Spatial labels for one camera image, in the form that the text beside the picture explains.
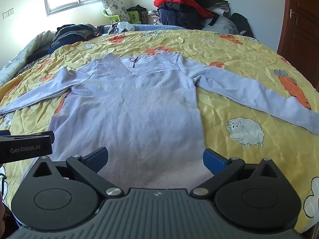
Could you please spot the blue knitted blanket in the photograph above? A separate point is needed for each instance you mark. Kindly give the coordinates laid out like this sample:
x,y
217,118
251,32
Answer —
x,y
147,27

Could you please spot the clear plastic bag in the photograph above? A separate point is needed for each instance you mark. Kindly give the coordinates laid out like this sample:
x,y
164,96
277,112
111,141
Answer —
x,y
223,25

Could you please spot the grey white quilt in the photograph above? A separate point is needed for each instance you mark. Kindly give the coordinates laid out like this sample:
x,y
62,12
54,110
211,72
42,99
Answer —
x,y
25,49

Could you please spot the wall switch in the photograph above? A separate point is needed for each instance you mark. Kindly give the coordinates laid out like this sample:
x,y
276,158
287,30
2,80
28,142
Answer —
x,y
8,13

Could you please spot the checked cloth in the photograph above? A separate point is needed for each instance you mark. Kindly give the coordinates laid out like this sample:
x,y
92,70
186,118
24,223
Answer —
x,y
154,17

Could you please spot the navy jacket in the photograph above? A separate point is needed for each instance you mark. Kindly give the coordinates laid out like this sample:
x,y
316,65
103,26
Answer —
x,y
179,17

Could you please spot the floral pillow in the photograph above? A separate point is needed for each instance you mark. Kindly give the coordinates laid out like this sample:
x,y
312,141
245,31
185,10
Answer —
x,y
114,6

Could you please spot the wooden door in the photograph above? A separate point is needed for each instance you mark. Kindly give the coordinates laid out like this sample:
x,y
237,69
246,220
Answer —
x,y
301,29

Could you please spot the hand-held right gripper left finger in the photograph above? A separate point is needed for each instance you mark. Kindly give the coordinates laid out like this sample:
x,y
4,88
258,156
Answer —
x,y
99,158

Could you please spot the black and white garment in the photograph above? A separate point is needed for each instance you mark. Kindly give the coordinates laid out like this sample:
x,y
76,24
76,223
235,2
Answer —
x,y
215,5

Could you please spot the green plastic stool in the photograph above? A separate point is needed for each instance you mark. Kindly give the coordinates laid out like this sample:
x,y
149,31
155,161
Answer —
x,y
113,18
133,16

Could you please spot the dark cloth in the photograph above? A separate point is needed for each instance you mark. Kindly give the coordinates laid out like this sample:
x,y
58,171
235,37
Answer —
x,y
137,8

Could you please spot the black backpack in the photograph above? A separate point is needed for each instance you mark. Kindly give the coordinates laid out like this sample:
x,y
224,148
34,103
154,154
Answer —
x,y
240,25

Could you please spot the white plastic bag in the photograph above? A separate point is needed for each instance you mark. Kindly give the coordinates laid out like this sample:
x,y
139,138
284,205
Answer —
x,y
123,26

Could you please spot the stack of folded dark clothes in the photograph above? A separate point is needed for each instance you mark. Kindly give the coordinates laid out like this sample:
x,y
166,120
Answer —
x,y
72,33

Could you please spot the light purple sweater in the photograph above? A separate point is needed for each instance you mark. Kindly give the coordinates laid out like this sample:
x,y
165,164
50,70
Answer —
x,y
149,109

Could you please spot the striped cloth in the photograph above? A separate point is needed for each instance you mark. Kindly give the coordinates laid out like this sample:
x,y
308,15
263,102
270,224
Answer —
x,y
30,66

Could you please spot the yellow printed quilt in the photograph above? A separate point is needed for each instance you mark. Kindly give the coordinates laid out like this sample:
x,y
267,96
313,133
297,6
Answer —
x,y
236,62

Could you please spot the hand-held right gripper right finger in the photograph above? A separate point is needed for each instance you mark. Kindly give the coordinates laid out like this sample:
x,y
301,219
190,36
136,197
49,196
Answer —
x,y
214,160

